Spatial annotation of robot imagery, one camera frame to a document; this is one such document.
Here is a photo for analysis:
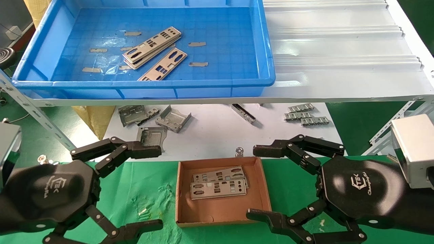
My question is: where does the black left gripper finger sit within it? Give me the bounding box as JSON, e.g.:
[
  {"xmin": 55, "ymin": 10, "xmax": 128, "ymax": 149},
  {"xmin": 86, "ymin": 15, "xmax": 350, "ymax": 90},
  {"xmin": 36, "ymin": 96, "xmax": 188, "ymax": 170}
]
[
  {"xmin": 42, "ymin": 205, "xmax": 164, "ymax": 244},
  {"xmin": 70, "ymin": 137, "xmax": 162, "ymax": 178}
]

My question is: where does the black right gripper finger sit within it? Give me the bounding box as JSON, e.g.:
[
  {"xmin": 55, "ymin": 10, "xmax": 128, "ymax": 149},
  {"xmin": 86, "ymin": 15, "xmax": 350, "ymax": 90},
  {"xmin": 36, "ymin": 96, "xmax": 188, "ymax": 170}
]
[
  {"xmin": 253, "ymin": 134, "xmax": 345, "ymax": 175},
  {"xmin": 246, "ymin": 199, "xmax": 367, "ymax": 244}
]

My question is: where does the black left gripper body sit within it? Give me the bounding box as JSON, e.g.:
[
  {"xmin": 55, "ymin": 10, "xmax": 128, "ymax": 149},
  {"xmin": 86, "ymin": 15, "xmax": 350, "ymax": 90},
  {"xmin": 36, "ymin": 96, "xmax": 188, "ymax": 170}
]
[{"xmin": 0, "ymin": 160, "xmax": 101, "ymax": 234}]

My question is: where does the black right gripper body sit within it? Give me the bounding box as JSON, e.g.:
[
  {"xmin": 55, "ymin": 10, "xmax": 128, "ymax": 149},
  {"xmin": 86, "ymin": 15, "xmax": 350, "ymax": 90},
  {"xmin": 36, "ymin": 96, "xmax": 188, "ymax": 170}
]
[{"xmin": 319, "ymin": 156, "xmax": 434, "ymax": 235}]

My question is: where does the brown cardboard box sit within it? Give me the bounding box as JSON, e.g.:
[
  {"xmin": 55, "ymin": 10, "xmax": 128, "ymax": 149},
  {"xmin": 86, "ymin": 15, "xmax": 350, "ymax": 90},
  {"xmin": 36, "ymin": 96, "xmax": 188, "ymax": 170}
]
[{"xmin": 175, "ymin": 156, "xmax": 273, "ymax": 227}]

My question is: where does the blue plastic tray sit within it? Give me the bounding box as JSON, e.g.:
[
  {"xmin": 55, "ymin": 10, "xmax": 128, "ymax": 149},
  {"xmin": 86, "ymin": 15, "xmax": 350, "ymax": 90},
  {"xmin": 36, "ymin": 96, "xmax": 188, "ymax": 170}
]
[{"xmin": 12, "ymin": 0, "xmax": 276, "ymax": 99}]

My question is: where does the green cloth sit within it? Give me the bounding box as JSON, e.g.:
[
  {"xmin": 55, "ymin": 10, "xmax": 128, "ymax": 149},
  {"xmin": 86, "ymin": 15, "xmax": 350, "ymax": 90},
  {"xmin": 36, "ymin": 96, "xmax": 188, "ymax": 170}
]
[{"xmin": 37, "ymin": 155, "xmax": 434, "ymax": 244}]

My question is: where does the narrow metal bar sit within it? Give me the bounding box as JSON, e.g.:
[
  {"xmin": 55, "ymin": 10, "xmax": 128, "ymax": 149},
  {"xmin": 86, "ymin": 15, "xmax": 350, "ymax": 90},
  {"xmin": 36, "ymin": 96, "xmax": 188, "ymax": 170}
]
[{"xmin": 232, "ymin": 103, "xmax": 256, "ymax": 124}]

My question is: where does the metal clip strip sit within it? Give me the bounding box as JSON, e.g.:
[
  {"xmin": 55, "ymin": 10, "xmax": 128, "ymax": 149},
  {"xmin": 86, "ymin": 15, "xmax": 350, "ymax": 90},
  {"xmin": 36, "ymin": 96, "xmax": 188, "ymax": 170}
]
[
  {"xmin": 301, "ymin": 116, "xmax": 330, "ymax": 126},
  {"xmin": 288, "ymin": 103, "xmax": 315, "ymax": 113},
  {"xmin": 284, "ymin": 112, "xmax": 313, "ymax": 121}
]

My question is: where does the yellow woven bag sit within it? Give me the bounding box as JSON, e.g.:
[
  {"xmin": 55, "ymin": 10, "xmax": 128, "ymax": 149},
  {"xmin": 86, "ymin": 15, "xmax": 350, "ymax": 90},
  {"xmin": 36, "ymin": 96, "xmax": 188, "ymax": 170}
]
[
  {"xmin": 71, "ymin": 106, "xmax": 116, "ymax": 140},
  {"xmin": 24, "ymin": 0, "xmax": 52, "ymax": 29}
]

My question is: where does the grey slotted angle steel bar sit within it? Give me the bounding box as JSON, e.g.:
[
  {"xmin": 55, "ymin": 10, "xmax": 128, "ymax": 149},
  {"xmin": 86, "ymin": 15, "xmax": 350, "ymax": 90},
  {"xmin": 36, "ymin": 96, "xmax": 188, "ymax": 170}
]
[
  {"xmin": 0, "ymin": 69, "xmax": 79, "ymax": 152},
  {"xmin": 369, "ymin": 99, "xmax": 434, "ymax": 156}
]

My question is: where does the clear tape patch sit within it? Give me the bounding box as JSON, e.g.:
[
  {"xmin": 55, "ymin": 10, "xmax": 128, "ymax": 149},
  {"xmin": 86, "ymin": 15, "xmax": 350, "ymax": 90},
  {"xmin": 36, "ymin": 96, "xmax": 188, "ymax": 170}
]
[
  {"xmin": 101, "ymin": 37, "xmax": 126, "ymax": 47},
  {"xmin": 95, "ymin": 55, "xmax": 120, "ymax": 74}
]

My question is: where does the white corrugated shelf board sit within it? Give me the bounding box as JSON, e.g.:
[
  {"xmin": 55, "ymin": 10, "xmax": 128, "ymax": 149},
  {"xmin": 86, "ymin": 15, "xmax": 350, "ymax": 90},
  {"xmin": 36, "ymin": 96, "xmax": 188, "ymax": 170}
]
[{"xmin": 20, "ymin": 0, "xmax": 434, "ymax": 107}]

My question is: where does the black coiled disc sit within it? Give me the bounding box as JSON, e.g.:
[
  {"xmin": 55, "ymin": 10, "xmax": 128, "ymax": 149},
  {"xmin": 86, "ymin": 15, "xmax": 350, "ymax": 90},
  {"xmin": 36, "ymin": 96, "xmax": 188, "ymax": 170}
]
[{"xmin": 0, "ymin": 47, "xmax": 16, "ymax": 69}]

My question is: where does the white power adapter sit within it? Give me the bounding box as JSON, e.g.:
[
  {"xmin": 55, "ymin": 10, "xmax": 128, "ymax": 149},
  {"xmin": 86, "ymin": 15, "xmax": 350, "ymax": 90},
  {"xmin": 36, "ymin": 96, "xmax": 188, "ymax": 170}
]
[{"xmin": 5, "ymin": 25, "xmax": 22, "ymax": 40}]

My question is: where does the grey flat metal bracket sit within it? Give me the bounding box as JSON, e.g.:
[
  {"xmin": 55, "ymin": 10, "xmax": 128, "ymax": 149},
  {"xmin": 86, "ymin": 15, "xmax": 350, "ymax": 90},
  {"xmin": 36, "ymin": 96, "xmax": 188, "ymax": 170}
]
[{"xmin": 136, "ymin": 126, "xmax": 167, "ymax": 153}]

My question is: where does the grey sheet metal bracket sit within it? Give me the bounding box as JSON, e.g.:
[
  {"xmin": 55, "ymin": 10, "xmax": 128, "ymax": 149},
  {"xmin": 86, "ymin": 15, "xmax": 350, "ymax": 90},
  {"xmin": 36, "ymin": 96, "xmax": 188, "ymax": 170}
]
[{"xmin": 118, "ymin": 105, "xmax": 147, "ymax": 127}]

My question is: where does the grey folded metal bracket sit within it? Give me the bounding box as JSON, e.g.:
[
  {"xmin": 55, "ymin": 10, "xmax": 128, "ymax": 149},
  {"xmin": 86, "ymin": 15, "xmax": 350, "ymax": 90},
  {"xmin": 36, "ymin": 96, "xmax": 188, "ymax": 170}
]
[{"xmin": 155, "ymin": 105, "xmax": 192, "ymax": 133}]

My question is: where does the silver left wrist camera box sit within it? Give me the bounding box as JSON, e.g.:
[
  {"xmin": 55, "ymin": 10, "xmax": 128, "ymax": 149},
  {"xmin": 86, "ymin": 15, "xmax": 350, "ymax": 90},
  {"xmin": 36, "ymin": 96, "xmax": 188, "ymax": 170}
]
[{"xmin": 0, "ymin": 122, "xmax": 22, "ymax": 190}]

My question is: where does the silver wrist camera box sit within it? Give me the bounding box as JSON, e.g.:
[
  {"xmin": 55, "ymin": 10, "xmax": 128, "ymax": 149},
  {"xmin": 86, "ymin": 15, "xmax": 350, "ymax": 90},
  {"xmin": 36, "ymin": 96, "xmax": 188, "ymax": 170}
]
[
  {"xmin": 0, "ymin": 122, "xmax": 22, "ymax": 190},
  {"xmin": 391, "ymin": 114, "xmax": 434, "ymax": 189}
]

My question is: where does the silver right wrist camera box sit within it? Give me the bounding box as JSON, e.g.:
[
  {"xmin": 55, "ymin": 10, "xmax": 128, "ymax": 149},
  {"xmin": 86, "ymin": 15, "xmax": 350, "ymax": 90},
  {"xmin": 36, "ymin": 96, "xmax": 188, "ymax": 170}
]
[{"xmin": 391, "ymin": 114, "xmax": 434, "ymax": 189}]

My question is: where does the white floor cable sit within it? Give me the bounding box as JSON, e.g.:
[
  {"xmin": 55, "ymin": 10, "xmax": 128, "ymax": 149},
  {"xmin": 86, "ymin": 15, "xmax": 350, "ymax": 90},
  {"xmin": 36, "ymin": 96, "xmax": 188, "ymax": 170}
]
[{"xmin": 0, "ymin": 114, "xmax": 30, "ymax": 124}]

